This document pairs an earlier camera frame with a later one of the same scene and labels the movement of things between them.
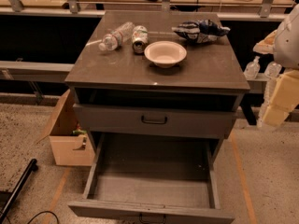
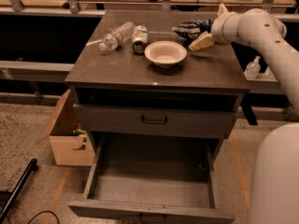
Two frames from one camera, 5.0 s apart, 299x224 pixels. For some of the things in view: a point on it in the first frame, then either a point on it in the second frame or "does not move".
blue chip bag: x=200 y=31 does not move
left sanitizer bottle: x=252 y=69 does not move
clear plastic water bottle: x=112 y=40 does not move
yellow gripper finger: x=266 y=45 -> x=205 y=39
